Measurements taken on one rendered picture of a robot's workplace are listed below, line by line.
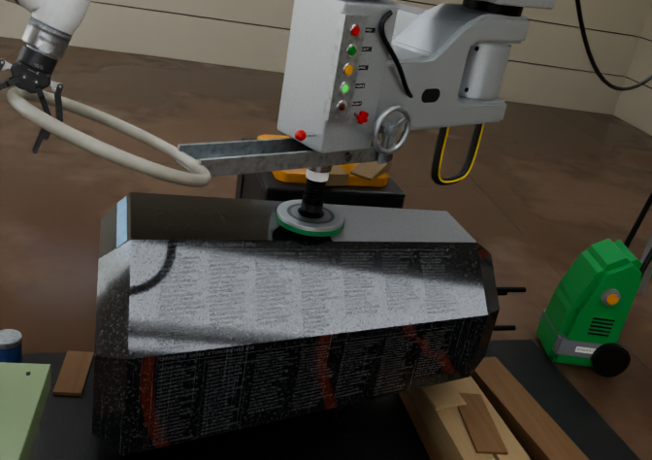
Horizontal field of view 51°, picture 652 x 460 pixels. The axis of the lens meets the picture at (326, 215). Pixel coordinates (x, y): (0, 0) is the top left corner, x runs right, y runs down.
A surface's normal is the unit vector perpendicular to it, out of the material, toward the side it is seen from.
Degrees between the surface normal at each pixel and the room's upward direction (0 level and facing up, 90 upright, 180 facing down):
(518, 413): 0
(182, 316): 45
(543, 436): 0
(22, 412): 0
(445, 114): 90
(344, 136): 90
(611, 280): 90
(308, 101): 90
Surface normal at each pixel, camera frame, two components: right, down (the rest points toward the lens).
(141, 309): 0.32, -0.34
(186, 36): 0.15, 0.42
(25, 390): 0.16, -0.91
